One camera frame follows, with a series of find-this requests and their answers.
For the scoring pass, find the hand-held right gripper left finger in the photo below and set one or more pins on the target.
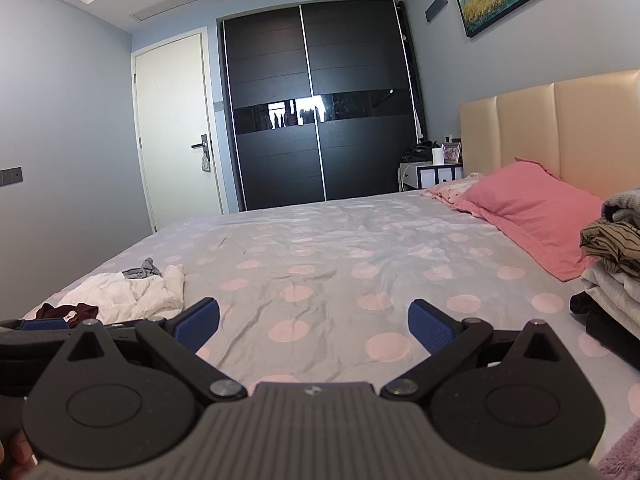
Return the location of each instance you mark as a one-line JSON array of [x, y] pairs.
[[200, 324]]

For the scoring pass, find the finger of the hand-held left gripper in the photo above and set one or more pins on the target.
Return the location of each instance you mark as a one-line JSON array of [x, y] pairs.
[[42, 325]]

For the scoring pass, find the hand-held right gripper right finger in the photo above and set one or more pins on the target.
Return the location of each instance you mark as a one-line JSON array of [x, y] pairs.
[[431, 327]]

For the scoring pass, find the dark red sweater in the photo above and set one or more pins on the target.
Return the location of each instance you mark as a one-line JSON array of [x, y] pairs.
[[52, 310]]

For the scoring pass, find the person's left hand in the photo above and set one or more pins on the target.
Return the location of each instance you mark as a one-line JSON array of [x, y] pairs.
[[15, 457]]

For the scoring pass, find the white garment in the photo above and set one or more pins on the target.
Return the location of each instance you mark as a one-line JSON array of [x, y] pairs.
[[135, 292]]

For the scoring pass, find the small grey garment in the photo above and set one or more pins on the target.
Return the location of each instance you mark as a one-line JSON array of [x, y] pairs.
[[142, 270]]

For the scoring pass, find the polka dot bed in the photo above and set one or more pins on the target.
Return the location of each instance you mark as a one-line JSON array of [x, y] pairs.
[[325, 250]]

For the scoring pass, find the white nightstand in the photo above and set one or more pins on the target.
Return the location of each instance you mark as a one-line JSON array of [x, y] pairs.
[[430, 176]]

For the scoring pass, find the pink pillow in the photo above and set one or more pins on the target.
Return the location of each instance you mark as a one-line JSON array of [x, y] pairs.
[[530, 210]]

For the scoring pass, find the small hanging pouch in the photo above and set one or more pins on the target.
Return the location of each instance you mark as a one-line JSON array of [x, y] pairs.
[[204, 162]]

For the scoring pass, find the black bag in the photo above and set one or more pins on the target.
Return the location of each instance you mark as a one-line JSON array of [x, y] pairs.
[[420, 151]]

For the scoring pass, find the black folded garment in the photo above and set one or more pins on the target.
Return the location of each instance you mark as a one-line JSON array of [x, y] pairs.
[[610, 332]]

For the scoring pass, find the light grey folded garment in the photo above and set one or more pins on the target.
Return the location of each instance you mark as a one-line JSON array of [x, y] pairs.
[[612, 290]]

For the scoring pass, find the olive striped garment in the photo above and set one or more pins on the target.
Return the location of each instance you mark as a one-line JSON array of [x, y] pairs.
[[612, 245]]

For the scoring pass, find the white door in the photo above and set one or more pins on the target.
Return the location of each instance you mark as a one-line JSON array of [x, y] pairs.
[[170, 110]]

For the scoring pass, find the beige padded headboard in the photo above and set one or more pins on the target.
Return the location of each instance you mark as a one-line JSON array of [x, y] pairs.
[[525, 125]]

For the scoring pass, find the purple shaggy rug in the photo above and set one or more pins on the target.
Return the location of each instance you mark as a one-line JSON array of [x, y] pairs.
[[622, 455]]

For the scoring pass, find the black sliding wardrobe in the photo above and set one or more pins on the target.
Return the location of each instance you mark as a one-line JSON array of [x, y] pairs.
[[275, 70]]

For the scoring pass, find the ceiling air vent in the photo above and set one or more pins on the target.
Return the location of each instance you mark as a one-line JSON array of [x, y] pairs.
[[182, 0]]

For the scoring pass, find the grey wall switch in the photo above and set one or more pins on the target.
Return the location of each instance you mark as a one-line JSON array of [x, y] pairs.
[[11, 175]]

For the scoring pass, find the photo frame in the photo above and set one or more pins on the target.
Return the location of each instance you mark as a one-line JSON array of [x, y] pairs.
[[451, 152]]

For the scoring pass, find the black wall box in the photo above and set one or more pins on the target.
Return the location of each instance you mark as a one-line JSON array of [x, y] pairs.
[[436, 7]]

